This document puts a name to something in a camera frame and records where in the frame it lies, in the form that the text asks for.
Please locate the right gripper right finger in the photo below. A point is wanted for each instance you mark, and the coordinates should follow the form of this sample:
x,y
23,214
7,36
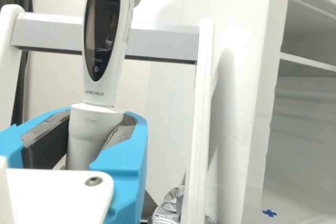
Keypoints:
x,y
126,161

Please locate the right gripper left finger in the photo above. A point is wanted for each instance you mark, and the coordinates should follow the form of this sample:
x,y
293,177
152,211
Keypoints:
x,y
15,137

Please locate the pipette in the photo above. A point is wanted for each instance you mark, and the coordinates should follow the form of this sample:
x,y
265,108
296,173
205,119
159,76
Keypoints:
x,y
105,51

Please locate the white pipette stand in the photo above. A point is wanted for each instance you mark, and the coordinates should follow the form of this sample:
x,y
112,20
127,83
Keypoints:
x,y
204,103

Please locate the white incubator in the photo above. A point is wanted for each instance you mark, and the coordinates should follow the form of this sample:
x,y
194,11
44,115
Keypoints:
x,y
302,103

